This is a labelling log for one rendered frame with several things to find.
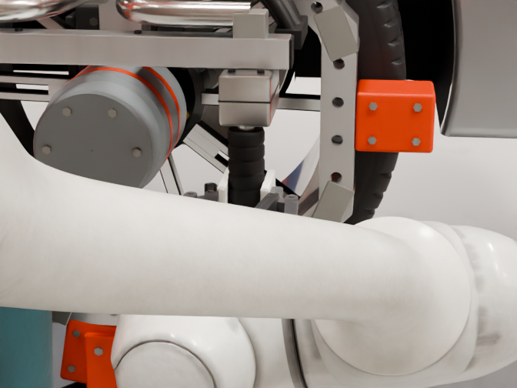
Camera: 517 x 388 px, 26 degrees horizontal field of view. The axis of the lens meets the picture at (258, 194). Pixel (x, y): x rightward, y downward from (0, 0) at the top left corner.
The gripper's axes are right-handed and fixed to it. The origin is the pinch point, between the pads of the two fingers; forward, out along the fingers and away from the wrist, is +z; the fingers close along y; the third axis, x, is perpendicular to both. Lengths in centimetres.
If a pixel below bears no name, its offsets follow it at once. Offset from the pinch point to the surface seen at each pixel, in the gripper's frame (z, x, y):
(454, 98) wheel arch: 53, -3, 23
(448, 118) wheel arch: 53, -6, 23
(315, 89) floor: 399, -82, -17
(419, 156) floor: 296, -82, 28
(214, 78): 59, -2, -12
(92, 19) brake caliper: 60, 6, -31
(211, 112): 64, -8, -13
